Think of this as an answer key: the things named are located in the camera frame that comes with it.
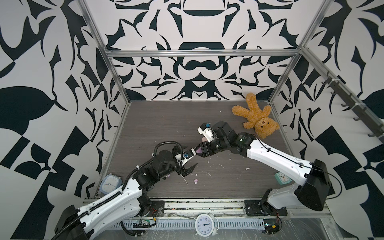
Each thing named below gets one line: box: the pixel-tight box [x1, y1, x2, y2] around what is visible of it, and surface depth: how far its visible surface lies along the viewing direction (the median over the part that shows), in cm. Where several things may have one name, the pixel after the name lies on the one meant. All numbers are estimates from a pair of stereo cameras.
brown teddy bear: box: [231, 92, 280, 139], surface depth 104 cm
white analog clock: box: [195, 213, 219, 237], surface depth 70 cm
